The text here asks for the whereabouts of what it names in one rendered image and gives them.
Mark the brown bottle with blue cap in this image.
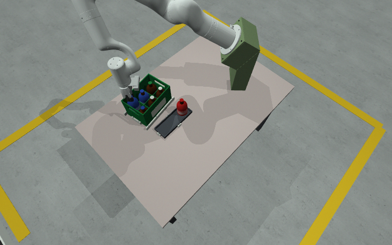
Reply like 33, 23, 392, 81
139, 106, 148, 114

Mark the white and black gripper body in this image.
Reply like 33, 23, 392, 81
119, 86, 132, 99

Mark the blue-labeled bottle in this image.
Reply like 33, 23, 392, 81
138, 89, 150, 104
127, 96, 141, 111

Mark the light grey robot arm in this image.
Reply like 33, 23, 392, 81
71, 0, 241, 91

